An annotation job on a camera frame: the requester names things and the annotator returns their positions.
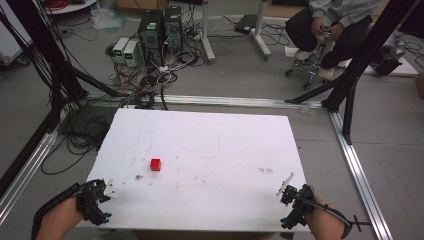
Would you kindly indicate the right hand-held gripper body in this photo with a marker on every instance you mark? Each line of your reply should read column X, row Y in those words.
column 296, row 206

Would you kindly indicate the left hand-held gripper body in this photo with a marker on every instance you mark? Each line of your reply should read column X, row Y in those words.
column 90, row 203

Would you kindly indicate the red cube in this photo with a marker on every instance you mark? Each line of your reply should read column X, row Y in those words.
column 155, row 164

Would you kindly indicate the person's left hand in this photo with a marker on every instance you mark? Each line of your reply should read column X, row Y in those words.
column 65, row 215

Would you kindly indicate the person's right hand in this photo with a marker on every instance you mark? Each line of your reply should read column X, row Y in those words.
column 325, row 220

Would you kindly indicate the wheeled chair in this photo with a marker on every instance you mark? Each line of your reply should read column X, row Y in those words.
column 311, row 66

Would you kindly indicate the white power strip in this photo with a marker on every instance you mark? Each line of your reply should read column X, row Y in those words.
column 163, row 69

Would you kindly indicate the white power supply box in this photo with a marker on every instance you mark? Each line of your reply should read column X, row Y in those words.
column 132, row 53
column 120, row 49

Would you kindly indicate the white desk leg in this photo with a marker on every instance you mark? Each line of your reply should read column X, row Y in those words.
column 206, row 36
column 261, row 33

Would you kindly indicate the flat black device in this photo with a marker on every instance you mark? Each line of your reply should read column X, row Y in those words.
column 246, row 23

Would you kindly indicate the black computer tower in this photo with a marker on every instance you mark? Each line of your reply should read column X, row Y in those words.
column 150, row 28
column 173, row 26

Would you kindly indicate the clear plastic bag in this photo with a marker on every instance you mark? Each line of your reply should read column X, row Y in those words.
column 106, row 18

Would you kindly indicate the white case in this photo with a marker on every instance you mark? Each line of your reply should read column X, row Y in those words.
column 10, row 40

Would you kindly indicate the round white table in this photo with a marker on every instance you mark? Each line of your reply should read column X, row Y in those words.
column 68, row 7

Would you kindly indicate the aluminium floor rail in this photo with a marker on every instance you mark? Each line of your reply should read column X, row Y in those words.
column 233, row 101
column 26, row 173
column 360, row 173

